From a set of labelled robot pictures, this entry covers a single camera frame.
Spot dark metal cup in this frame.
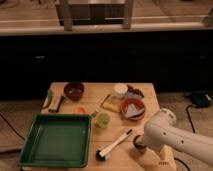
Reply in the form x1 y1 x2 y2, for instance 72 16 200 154
133 135 147 154

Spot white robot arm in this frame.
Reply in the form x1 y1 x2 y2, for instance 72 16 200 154
142 108 213 166

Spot green plastic tray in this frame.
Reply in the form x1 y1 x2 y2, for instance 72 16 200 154
19 114 91 168

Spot white cup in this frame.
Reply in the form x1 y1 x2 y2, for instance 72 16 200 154
114 83 128 98

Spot yellow sponge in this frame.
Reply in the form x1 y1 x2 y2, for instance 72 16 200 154
103 102 120 113

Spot brown toy food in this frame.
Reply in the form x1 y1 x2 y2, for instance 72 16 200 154
127 85 144 98

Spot dark red bowl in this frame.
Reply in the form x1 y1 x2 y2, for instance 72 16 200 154
64 82 84 101

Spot light green cup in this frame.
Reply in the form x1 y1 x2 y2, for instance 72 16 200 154
96 113 110 129

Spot orange bowl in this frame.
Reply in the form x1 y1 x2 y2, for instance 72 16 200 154
119 98 146 121

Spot grey folded cloth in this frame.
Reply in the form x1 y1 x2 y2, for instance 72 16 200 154
125 103 145 118

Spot wooden block with black edge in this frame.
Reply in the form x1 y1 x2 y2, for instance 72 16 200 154
48 96 63 113

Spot green vegetable toy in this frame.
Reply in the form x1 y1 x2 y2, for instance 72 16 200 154
42 89 52 109

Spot wooden cutting board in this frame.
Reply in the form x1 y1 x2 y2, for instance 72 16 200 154
89 127 178 171

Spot wooden stool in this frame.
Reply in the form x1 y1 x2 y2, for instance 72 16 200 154
55 0 134 31

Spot black device on floor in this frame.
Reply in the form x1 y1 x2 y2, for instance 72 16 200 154
184 91 212 108

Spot brush with wooden handle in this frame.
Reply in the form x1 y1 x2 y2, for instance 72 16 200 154
91 94 110 117

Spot black cable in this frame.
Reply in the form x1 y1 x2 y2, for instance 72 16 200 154
174 103 198 171

